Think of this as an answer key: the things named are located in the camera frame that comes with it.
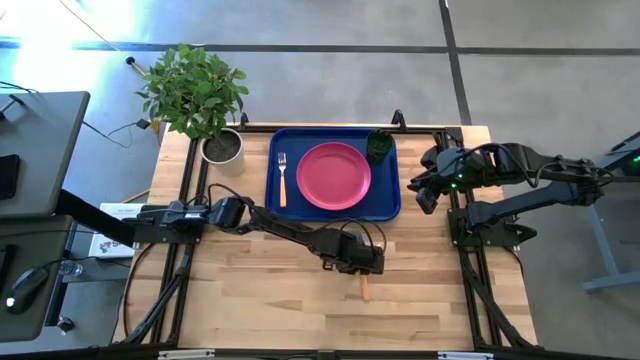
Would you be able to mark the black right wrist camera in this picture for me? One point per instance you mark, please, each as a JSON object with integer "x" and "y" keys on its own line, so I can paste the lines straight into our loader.
{"x": 428, "y": 201}

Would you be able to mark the black keyboard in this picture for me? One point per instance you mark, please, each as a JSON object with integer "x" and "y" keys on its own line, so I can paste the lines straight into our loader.
{"x": 9, "y": 177}

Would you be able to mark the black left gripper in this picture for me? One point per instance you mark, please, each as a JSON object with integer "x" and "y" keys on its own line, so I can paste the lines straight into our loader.
{"x": 362, "y": 260}

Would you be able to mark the pink plastic plate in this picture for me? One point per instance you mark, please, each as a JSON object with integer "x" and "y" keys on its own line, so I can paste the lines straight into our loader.
{"x": 333, "y": 176}

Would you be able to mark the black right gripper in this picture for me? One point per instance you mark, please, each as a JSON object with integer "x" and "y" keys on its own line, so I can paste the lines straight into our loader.
{"x": 447, "y": 167}

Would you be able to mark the blue plastic tray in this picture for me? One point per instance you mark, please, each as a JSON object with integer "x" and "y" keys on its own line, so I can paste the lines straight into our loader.
{"x": 385, "y": 195}

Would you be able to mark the black aluminium table frame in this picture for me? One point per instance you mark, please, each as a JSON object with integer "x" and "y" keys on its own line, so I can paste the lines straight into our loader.
{"x": 454, "y": 134}

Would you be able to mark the green leafy plant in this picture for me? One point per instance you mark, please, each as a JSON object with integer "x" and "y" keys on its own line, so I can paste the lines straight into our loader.
{"x": 192, "y": 90}

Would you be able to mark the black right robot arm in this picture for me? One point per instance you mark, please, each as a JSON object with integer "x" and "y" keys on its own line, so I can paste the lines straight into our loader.
{"x": 525, "y": 200}

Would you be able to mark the white plant pot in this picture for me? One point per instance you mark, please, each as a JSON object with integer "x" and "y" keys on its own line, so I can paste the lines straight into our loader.
{"x": 232, "y": 165}

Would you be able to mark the black desk caster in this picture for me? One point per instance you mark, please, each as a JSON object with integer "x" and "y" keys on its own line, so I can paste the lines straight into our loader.
{"x": 65, "y": 325}

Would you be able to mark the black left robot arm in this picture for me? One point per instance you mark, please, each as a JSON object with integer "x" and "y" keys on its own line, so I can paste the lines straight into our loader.
{"x": 285, "y": 230}

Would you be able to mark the clear plastic bottle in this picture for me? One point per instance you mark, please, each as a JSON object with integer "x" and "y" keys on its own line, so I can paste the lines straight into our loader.
{"x": 71, "y": 268}

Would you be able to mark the white metal bracket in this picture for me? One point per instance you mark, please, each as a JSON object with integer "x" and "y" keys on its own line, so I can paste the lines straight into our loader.
{"x": 465, "y": 356}
{"x": 185, "y": 354}

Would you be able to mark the black computer mouse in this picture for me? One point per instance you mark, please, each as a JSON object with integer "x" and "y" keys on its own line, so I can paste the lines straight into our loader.
{"x": 25, "y": 290}

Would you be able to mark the white printed sheet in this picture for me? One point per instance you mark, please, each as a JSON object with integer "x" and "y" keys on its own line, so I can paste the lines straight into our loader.
{"x": 107, "y": 247}

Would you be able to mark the green textured cup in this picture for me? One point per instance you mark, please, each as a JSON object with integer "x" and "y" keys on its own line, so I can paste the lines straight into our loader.
{"x": 379, "y": 145}

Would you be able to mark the gray desk top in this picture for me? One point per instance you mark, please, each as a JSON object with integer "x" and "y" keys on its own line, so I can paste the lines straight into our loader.
{"x": 45, "y": 150}
{"x": 40, "y": 325}

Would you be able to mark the stand leg with black foot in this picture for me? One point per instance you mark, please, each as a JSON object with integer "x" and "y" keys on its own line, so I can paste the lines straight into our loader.
{"x": 130, "y": 60}

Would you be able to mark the black device with green light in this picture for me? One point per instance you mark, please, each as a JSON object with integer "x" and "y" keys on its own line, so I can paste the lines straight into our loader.
{"x": 634, "y": 167}

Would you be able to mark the black diagonal beam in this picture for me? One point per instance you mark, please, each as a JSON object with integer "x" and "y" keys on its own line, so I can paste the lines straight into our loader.
{"x": 95, "y": 217}

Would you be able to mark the gray metal table frame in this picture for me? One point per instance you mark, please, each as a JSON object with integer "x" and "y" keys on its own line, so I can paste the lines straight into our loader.
{"x": 606, "y": 250}

